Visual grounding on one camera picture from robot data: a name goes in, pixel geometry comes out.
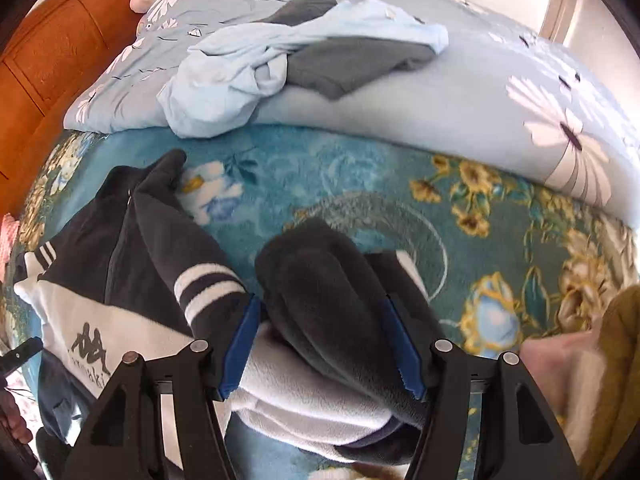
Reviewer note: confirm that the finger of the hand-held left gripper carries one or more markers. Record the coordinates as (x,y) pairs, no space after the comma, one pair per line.
(22,352)

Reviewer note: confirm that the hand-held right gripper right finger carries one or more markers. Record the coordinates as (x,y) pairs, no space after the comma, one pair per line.
(404,355)

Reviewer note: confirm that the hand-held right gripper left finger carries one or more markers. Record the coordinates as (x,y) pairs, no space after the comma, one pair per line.
(239,347)

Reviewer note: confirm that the black and white fleece jacket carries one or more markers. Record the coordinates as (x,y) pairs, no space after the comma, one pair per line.
(310,280)

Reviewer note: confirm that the person's left hand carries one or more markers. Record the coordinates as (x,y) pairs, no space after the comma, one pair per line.
(14,417)

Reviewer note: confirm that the dark blue cloth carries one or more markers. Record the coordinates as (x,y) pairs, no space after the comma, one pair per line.
(55,400)

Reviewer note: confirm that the pink patterned cloth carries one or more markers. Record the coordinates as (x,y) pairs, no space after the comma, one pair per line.
(7,240)

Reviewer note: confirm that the olive and pink garment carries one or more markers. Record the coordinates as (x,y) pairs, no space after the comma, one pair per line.
(555,375)

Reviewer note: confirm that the teal floral blanket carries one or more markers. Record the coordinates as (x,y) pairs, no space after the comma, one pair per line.
(330,180)

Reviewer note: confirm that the mustard yellow cloth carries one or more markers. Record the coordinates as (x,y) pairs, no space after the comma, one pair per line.
(617,390)

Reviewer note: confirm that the light blue daisy duvet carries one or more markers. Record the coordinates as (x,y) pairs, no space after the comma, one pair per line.
(450,90)

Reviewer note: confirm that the light blue garment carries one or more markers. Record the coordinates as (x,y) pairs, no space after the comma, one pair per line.
(225,70)

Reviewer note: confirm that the grey garment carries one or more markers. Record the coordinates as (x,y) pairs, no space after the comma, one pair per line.
(345,67)

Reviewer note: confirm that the orange wooden headboard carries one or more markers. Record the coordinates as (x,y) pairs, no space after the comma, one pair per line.
(55,60)

